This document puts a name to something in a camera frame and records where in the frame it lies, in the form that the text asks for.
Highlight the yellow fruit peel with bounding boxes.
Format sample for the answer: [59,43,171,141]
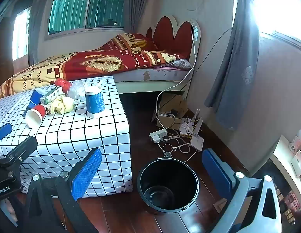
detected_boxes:
[48,96,75,114]

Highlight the white power strip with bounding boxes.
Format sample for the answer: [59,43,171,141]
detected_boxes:
[149,129,167,143]

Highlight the bright window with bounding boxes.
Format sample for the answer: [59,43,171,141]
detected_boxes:
[250,0,301,42]
[12,7,32,61]

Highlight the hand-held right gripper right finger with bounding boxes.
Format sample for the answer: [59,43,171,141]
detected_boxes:
[202,148,282,233]

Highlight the cardboard scrap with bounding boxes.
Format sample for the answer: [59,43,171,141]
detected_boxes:
[213,198,227,211]

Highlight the black trash bin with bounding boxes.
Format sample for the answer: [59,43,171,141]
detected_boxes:
[136,158,200,214]

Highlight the tall blue white cup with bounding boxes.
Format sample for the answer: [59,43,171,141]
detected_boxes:
[85,85,106,119]

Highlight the tangled white cables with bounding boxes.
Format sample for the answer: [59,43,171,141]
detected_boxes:
[158,136,197,163]

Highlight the grey floral pillow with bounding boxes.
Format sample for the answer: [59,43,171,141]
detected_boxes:
[165,59,192,69]

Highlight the red paper cup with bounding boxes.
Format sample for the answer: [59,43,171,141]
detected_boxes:
[26,103,47,129]

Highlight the white papers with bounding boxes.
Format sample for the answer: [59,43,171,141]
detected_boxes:
[180,118,195,136]

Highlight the white router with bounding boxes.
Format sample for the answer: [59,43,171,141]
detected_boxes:
[189,109,204,151]

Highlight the person's left hand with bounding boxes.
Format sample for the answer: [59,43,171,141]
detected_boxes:
[3,199,18,224]

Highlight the red plastic bag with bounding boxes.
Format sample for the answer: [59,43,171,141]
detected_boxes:
[55,78,72,94]

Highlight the clear plastic bag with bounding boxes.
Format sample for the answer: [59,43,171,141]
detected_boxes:
[68,80,86,101]

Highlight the white charging cable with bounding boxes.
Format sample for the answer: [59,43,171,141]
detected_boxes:
[155,22,198,117]

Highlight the bed with red headboard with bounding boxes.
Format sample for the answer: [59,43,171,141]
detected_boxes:
[0,16,202,102]

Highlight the table with white checked cloth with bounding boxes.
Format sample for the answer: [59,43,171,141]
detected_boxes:
[0,76,132,198]

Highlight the green tinted window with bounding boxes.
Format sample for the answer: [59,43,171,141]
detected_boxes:
[45,0,131,40]

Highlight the red yellow printed blanket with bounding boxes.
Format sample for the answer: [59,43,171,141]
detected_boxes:
[0,33,187,101]

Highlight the thin black cable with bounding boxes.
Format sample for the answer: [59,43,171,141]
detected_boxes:
[197,28,232,71]

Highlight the grey curtain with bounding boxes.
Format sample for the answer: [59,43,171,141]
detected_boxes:
[204,0,260,130]
[127,0,158,33]

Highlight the dark cabinet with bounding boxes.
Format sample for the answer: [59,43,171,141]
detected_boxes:
[262,159,299,224]

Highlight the cardboard box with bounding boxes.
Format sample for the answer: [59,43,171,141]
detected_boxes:
[154,93,188,130]

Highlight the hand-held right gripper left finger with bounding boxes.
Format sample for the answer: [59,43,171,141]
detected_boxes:
[19,148,103,233]

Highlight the green white carton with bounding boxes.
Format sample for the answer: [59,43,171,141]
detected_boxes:
[40,87,63,104]

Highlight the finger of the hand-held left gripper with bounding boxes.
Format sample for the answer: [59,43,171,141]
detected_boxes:
[0,136,38,168]
[0,123,13,144]

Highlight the white pink box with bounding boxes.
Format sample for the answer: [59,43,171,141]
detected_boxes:
[291,150,301,176]

